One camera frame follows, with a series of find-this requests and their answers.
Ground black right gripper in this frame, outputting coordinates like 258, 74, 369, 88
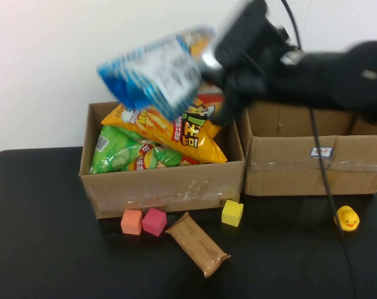
203, 12, 298, 125

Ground yellow potato sticks bag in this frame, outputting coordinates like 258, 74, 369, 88
101, 93, 228, 164

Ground blue Vikar snack bag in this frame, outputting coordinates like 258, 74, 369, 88
96, 25, 216, 122

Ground brown biscuit packet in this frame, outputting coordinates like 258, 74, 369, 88
165, 212, 231, 278

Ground red shrimp strips bag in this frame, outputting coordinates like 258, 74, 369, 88
194, 83, 226, 116

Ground small green chips bag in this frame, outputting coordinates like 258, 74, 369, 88
126, 143, 185, 171

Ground cardboard box with label sticker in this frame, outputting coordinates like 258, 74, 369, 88
240, 99, 377, 197

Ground white blue-edged label sticker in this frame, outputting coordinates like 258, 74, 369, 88
310, 146, 334, 158

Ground cardboard box with F2 print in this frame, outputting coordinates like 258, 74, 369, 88
78, 101, 246, 221

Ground yellow foam cube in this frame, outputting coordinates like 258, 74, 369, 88
221, 199, 244, 227

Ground large green chips bag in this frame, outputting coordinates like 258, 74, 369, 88
89, 126, 147, 174

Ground pink foam cube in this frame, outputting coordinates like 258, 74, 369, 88
141, 207, 168, 237

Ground orange foam cube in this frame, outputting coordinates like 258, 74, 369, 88
120, 209, 143, 235

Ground yellow rubber duck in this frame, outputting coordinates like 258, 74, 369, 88
333, 205, 360, 233

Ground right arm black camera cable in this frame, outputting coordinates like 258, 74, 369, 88
280, 0, 360, 299

